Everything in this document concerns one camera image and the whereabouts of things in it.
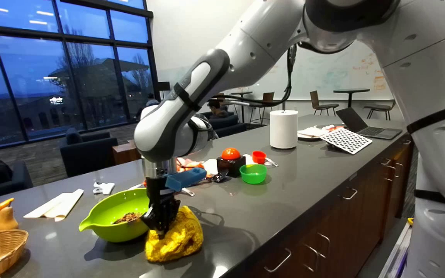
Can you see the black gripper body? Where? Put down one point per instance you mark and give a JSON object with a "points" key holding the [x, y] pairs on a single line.
{"points": [[161, 203]]}

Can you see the yellow knitted cloth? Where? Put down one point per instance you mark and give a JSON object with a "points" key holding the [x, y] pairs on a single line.
{"points": [[178, 247]]}

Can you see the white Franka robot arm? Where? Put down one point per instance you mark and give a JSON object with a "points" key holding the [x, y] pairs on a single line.
{"points": [[243, 51]]}

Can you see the dark wood counter cabinet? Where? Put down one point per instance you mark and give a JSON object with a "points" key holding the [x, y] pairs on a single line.
{"points": [[346, 216]]}

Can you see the brown food pieces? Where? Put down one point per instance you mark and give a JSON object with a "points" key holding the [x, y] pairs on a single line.
{"points": [[127, 218]]}

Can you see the large green mixing bowl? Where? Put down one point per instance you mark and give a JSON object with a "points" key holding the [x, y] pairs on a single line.
{"points": [[107, 229]]}

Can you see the orange white plush toy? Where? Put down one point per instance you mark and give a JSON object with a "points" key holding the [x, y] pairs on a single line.
{"points": [[192, 165]]}

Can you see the black utensil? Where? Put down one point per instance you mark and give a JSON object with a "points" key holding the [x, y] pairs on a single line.
{"points": [[218, 178]]}

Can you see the wooden side table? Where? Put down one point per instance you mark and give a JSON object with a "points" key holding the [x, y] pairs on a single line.
{"points": [[125, 153]]}

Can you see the black box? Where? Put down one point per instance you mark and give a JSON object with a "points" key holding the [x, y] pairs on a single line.
{"points": [[230, 169]]}

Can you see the orange ball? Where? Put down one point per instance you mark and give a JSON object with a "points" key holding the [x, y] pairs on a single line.
{"points": [[230, 153]]}

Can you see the dark armchair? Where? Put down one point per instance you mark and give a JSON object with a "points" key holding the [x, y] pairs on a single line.
{"points": [[85, 155]]}

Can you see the small green bowl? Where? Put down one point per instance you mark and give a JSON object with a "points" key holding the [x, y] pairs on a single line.
{"points": [[253, 176]]}

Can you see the white folded paper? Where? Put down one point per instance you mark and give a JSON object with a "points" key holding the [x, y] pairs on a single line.
{"points": [[54, 204]]}

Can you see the small red measuring cup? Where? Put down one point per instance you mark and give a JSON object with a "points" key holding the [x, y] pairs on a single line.
{"points": [[258, 156]]}

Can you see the tall bar table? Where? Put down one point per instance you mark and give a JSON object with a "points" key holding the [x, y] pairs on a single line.
{"points": [[241, 94]]}

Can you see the white paper towel roll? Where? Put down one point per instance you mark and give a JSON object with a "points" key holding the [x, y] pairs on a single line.
{"points": [[283, 130]]}

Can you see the brown wooden figure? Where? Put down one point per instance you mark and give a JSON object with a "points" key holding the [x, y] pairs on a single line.
{"points": [[3, 223]]}

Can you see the wooden chair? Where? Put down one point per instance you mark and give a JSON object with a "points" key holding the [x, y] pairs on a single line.
{"points": [[267, 101], [321, 105], [379, 110]]}

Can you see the white plate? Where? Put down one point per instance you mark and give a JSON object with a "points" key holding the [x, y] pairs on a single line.
{"points": [[309, 133]]}

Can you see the white keyboard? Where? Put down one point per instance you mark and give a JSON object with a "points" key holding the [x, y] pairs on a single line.
{"points": [[348, 141]]}

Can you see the dark round table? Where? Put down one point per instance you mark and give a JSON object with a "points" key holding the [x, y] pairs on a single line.
{"points": [[351, 91]]}

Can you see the dark grey laptop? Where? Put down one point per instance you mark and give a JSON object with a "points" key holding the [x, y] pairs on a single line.
{"points": [[374, 131]]}

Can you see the blue wrist camera box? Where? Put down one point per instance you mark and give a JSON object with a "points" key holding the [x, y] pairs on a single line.
{"points": [[185, 178]]}

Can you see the large window wall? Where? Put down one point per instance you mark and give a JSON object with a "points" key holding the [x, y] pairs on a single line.
{"points": [[42, 67]]}

